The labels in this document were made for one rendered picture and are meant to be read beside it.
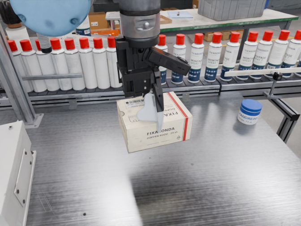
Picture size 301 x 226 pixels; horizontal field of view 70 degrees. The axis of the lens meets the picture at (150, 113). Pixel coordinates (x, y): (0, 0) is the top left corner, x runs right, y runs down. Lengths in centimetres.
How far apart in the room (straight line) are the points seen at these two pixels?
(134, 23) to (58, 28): 17
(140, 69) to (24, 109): 53
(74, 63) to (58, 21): 63
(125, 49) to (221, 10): 206
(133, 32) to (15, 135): 41
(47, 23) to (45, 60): 65
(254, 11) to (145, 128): 238
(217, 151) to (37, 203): 53
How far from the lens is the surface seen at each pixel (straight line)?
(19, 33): 121
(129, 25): 42
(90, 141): 75
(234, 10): 257
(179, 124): 52
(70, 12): 27
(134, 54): 45
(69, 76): 90
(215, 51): 94
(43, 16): 28
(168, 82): 97
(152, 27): 42
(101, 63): 88
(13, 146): 63
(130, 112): 52
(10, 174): 57
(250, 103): 86
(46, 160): 74
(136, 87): 46
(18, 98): 85
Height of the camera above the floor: 133
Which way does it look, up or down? 36 degrees down
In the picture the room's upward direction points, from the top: straight up
